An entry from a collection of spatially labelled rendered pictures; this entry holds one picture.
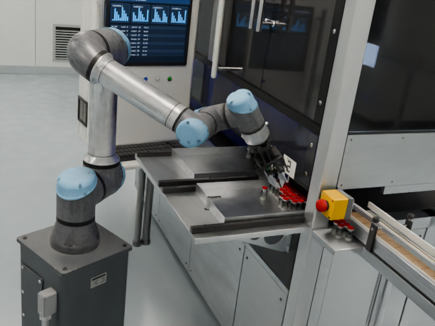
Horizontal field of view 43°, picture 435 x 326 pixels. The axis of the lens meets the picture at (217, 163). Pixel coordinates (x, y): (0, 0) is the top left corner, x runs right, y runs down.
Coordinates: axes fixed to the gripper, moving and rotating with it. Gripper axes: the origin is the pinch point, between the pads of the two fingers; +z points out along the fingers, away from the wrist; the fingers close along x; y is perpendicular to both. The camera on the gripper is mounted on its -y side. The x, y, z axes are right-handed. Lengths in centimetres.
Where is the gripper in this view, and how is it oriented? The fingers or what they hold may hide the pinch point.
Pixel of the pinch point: (278, 183)
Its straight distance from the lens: 172.5
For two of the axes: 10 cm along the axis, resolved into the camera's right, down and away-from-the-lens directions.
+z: 4.0, 7.2, 5.6
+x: 8.8, -4.8, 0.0
